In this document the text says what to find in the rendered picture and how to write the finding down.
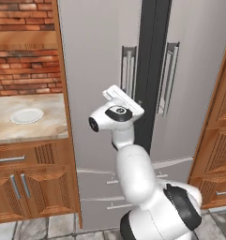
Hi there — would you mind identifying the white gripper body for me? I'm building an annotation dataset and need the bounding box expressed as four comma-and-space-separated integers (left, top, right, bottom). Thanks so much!
102, 84, 145, 116

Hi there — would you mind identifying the grey fridge body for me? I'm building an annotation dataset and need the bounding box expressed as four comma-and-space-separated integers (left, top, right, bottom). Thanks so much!
56, 0, 226, 233

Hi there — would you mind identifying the wooden fridge side panel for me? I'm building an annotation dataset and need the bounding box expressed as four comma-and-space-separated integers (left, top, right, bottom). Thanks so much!
51, 0, 84, 230

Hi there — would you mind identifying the wooden counter drawer front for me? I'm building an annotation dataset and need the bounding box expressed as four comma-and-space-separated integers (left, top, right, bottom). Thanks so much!
0, 140, 70, 173

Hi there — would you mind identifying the wooden cupboard door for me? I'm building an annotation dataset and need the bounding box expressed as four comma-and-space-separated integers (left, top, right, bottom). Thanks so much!
22, 168, 78, 218
0, 175, 28, 225

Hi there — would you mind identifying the tall grey freezer drawer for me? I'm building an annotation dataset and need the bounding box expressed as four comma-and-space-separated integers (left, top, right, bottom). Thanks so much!
76, 157, 194, 202

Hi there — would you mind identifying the white plate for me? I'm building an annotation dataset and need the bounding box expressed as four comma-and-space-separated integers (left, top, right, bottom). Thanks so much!
9, 107, 45, 126

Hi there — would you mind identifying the tall wooden cabinet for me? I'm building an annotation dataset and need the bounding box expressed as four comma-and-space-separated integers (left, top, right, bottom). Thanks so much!
187, 31, 226, 211

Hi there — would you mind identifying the low grey freezer drawer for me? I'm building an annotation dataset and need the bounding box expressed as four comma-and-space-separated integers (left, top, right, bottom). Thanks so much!
80, 195, 135, 234

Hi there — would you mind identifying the short silver fridge door handle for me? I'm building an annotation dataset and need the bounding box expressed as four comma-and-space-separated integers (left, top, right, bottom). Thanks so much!
120, 45, 138, 101

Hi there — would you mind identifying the grey fridge door, short handle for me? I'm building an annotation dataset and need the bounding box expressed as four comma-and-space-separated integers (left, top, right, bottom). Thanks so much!
56, 0, 144, 173

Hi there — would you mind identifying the long silver fridge door handle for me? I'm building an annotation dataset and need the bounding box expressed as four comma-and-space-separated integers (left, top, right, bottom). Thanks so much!
157, 41, 181, 118

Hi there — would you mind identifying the long silver freezer drawer handle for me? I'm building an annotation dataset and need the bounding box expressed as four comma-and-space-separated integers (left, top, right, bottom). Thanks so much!
106, 171, 170, 186

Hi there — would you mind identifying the grey fridge door, long handle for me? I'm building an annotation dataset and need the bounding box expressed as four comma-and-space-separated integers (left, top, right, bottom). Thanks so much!
149, 0, 226, 164

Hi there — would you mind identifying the short silver freezer drawer handle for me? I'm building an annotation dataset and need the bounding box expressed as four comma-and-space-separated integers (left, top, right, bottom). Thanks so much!
106, 202, 134, 211

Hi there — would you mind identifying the wooden wall shelf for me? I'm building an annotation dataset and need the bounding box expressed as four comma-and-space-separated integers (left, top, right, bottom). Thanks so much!
0, 29, 58, 53

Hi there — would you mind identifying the silver counter drawer handle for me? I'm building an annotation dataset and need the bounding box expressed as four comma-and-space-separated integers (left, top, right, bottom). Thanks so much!
0, 155, 26, 164

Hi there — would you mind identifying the silver cupboard door handle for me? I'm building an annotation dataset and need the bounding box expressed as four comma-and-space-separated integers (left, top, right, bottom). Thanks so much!
20, 172, 32, 199
8, 173, 23, 201

